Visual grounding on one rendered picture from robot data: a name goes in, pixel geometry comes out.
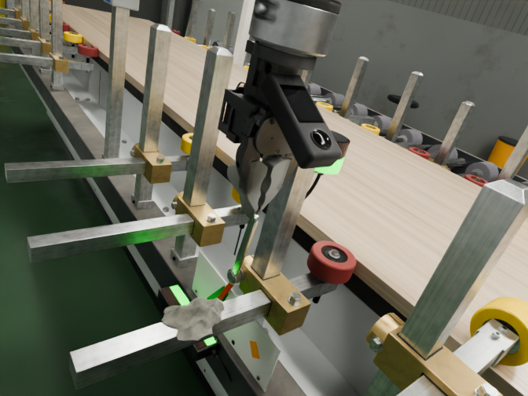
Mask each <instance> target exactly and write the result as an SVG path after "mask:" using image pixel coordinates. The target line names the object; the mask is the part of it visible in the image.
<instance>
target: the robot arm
mask: <svg viewBox="0 0 528 396"><path fill-rule="evenodd" d="M342 2H343V0H255V4H254V9H253V12H252V16H251V23H250V27H249V32H248V34H249V35H250V37H252V38H253V39H256V40H258V41H251V40H247V43H246V47H245V51H244V52H246V53H249V54H251V60H250V64H249V69H248V72H247V78H246V83H244V82H239V83H238V85H237V87H236V89H235V90H232V89H225V93H224V97H223V102H222V110H221V114H220V118H219V122H218V129H219V130H220V131H221V132H222V133H224V134H225V135H226V136H225V137H226V138H228V139H229V140H230V141H231V142H232V143H234V144H240V145H239V146H238V148H237V150H236V164H230V165H229V166H228V169H227V176H228V179H229V180H230V182H231V183H232V185H233V187H234V188H235V190H236V191H237V192H238V193H239V196H240V204H241V207H242V209H243V211H244V213H245V214H246V215H247V216H248V217H249V218H250V216H251V214H252V213H254V212H255V213H256V214H258V213H259V212H260V211H262V210H263V209H264V207H265V206H266V205H267V204H268V203H269V202H270V201H271V200H272V199H273V198H274V197H275V196H276V194H277V193H278V192H279V190H280V189H281V187H282V186H284V184H285V183H286V181H287V180H288V179H289V177H290V175H291V174H292V172H293V170H294V169H295V167H296V165H297V164H298V165H299V167H300V168H302V169H310V168H318V167H330V166H332V165H333V164H334V163H335V162H336V161H337V160H338V159H339V158H340V157H341V155H342V151H341V149H340V147H339V146H338V144H337V142H336V140H335V138H334V137H333V135H332V132H331V131H330V130H329V128H328V125H327V124H326V122H325V120H324V118H323V117H322V115H321V113H320V111H319V109H318V108H317V106H316V104H315V102H314V100H313V98H312V97H311V95H310V93H309V91H308V89H307V88H306V86H305V84H304V82H303V80H302V79H301V77H300V75H296V74H298V70H299V69H301V70H307V71H313V69H314V66H315V63H316V60H317V58H316V57H315V56H317V57H324V56H326V55H327V54H328V50H329V46H330V44H331V41H332V36H333V34H334V31H335V28H336V24H337V21H338V18H339V15H338V14H339V11H340V8H341V5H342V4H341V3H342ZM241 83H243V84H244V87H242V86H239V85H240V84H241ZM226 102H227V104H226ZM224 113H225V115H224ZM223 116H224V119H223ZM222 120H223V122H222ZM260 158H262V162H261V161H260Z"/></svg>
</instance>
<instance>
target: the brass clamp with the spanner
mask: <svg viewBox="0 0 528 396"><path fill-rule="evenodd" d="M253 258H254V255H249V256H246V257H245V258H244V261H243V264H242V266H241V269H242V270H243V273H244V280H243V281H241V282H240V285H239V288H240V290H241V291H242V292H243V293H244V294H248V293H251V292H255V291H258V290H260V289H261V290H262V291H263V292H264V293H265V295H266V296H267V297H268V298H269V299H270V301H271V305H270V308H269V312H268V314H267V316H265V317H264V318H265V319H266V321H267V322H268V323H269V324H270V326H271V327H272V328H273V329H274V331H275V332H276V333H277V334H278V335H279V336H282V335H283V334H285V333H287V332H290V331H292V330H294V329H297V328H299V327H301V326H303V323H304V321H305V319H306V315H307V313H308V311H309V308H310V305H311V302H310V301H309V300H308V299H307V298H306V297H305V296H304V295H303V294H302V293H301V292H300V291H299V290H298V289H297V288H296V287H295V286H294V285H293V284H292V283H291V282H290V281H289V280H288V279H287V278H286V277H285V276H284V275H283V274H282V273H280V275H277V276H275V277H270V278H267V279H265V280H263V279H262V278H261V277H260V276H259V275H258V274H257V273H256V272H255V271H254V270H253V268H252V267H251V264H252V261H253ZM291 292H297V293H299V294H300V295H301V304H300V305H299V306H292V305H291V304H289V303H288V296H290V294H291Z"/></svg>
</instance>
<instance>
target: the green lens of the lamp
mask: <svg viewBox="0 0 528 396"><path fill-rule="evenodd" d="M343 160H344V158H342V159H338V160H337V161H336V162H335V163H334V164H333V165H332V166H330V167H318V168H315V169H314V170H315V171H317V172H321V173H324V174H338V173H339V171H340V168H341V166H342V164H343Z"/></svg>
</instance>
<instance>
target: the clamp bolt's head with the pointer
mask: <svg viewBox="0 0 528 396"><path fill-rule="evenodd" d="M239 272H240V282H241V281H243V280H244V273H243V270H242V269H240V271H239ZM227 277H228V280H229V283H228V284H227V285H226V286H225V288H224V289H223V291H222V292H221V293H220V295H219V296H218V299H220V300H221V301H222V300H223V299H224V297H225V296H226V295H227V293H228V292H229V290H230V289H231V288H232V287H233V285H234V284H231V283H230V282H234V275H233V272H232V271H229V272H228V275H227Z"/></svg>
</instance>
